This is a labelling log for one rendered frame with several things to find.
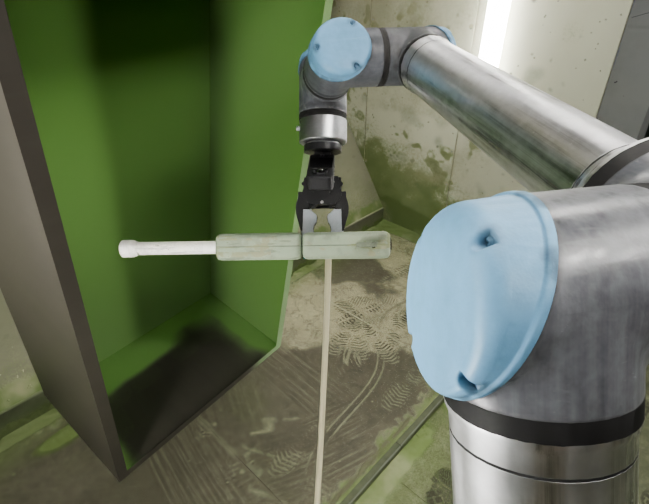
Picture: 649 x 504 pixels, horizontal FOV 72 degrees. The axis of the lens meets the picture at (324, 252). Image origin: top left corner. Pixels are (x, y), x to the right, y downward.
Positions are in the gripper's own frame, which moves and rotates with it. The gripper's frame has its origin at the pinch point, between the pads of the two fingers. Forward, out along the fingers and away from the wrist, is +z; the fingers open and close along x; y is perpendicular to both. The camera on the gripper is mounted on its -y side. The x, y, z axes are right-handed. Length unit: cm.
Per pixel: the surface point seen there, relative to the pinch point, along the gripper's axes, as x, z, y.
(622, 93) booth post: -122, -66, 113
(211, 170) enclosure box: 35, -24, 49
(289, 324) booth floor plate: 23, 38, 141
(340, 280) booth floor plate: -2, 18, 174
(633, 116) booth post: -127, -56, 114
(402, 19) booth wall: -36, -126, 166
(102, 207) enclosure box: 55, -10, 25
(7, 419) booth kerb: 121, 63, 78
